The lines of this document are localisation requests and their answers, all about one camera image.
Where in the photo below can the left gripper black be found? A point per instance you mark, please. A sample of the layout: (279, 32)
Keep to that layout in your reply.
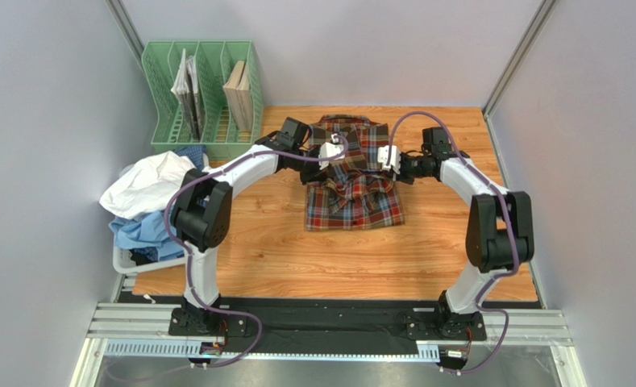
(317, 175)

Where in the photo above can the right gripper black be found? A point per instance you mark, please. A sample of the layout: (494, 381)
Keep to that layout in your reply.
(404, 170)

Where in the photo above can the plaid long sleeve shirt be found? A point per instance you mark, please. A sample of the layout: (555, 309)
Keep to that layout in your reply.
(354, 193)

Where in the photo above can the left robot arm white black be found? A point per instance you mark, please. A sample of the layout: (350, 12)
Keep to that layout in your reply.
(200, 213)

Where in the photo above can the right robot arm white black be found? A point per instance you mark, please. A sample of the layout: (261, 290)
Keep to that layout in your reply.
(499, 236)

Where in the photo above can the beige book in organizer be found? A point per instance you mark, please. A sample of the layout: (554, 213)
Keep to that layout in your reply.
(238, 92)

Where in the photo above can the green plastic file organizer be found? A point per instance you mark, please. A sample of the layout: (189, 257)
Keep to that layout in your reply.
(215, 60)

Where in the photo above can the magazines in organizer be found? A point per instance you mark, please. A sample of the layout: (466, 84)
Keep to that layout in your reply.
(187, 91)

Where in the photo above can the white shirt in basket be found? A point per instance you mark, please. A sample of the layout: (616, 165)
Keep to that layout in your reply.
(147, 186)

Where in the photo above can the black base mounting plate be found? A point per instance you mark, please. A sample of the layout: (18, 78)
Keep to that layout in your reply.
(323, 326)

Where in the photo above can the light blue shirt in basket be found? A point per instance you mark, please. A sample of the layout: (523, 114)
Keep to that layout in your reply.
(147, 236)

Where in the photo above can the white laundry basket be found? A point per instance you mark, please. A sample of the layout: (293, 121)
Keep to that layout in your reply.
(126, 261)

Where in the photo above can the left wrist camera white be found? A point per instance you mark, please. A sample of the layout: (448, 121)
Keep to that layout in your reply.
(333, 150)

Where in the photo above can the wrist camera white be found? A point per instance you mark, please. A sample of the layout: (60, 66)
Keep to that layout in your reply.
(389, 158)
(333, 150)

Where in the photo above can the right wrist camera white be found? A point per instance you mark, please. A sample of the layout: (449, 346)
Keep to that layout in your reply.
(389, 158)

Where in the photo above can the aluminium frame rail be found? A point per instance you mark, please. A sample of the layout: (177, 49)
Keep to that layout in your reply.
(527, 345)

